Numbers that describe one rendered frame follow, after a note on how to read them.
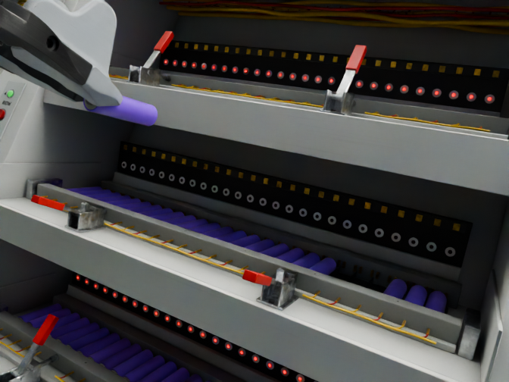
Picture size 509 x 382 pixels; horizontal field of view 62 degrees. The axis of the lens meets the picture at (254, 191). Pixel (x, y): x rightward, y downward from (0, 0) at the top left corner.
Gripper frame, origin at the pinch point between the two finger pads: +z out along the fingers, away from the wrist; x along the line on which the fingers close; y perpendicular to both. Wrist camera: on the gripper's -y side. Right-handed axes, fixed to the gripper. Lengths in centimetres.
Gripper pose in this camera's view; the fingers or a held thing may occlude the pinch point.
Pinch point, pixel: (92, 100)
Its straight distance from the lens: 34.0
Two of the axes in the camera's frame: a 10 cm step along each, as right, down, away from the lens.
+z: 4.1, 2.8, 8.7
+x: -8.5, -2.3, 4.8
